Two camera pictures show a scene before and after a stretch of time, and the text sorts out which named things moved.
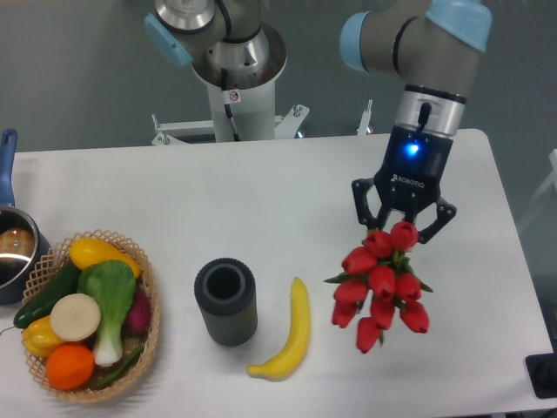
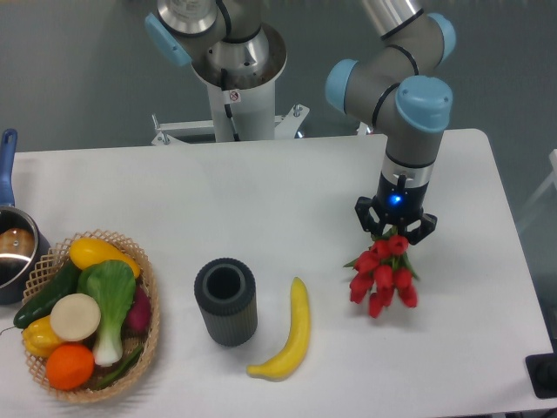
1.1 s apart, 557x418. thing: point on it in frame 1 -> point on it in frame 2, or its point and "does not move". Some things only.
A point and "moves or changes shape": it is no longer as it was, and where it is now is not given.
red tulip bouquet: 379,278 moves or changes shape
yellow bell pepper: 39,338 does not move
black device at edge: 542,372 does not move
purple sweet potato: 138,319 does not move
